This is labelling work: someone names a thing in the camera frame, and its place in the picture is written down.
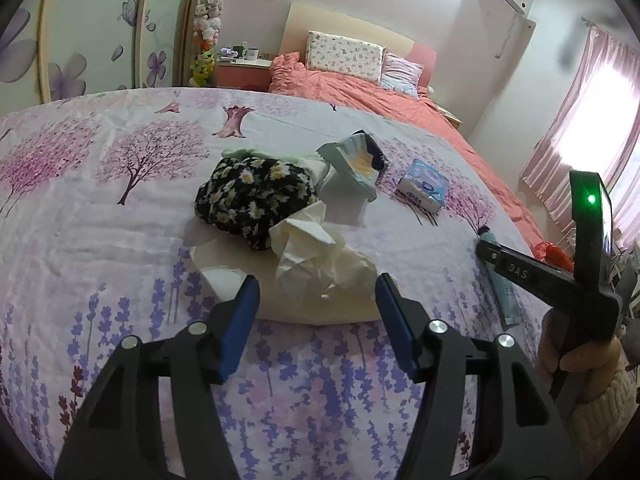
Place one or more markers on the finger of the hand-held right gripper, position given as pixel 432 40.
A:
pixel 530 275

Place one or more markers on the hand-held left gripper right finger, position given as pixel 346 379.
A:
pixel 395 330

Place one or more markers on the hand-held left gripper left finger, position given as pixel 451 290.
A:
pixel 235 330

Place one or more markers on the orange plastic basket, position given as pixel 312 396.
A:
pixel 550 255

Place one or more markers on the white tissue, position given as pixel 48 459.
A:
pixel 310 242

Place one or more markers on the black daisy print cloth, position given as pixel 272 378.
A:
pixel 240 195

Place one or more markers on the pale green cloth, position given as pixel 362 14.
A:
pixel 350 162

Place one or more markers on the person's right forearm white sleeve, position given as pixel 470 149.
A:
pixel 610 435

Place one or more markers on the person's right hand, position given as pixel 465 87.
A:
pixel 590 370

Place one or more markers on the tube with black cap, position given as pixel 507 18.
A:
pixel 505 295

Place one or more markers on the pink curtain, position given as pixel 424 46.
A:
pixel 580 130

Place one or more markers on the blue white tissue packet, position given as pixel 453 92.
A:
pixel 421 186

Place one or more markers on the printed floral tablecloth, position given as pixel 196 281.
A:
pixel 100 240

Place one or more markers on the pink bare nightstand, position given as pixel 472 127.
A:
pixel 450 117

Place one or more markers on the coral bed duvet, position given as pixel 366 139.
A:
pixel 400 105

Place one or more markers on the pink striped pillow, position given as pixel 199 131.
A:
pixel 400 72

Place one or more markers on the pink nightstand with clutter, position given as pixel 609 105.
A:
pixel 240 75

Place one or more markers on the yellow green plush toy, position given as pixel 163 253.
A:
pixel 202 67

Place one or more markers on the floral white pillow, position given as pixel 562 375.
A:
pixel 342 55

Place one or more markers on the beige and pink headboard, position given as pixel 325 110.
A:
pixel 340 22

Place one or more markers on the hanging column of plush toys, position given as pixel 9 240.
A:
pixel 209 15

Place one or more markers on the floral sliding door wardrobe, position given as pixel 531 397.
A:
pixel 90 35

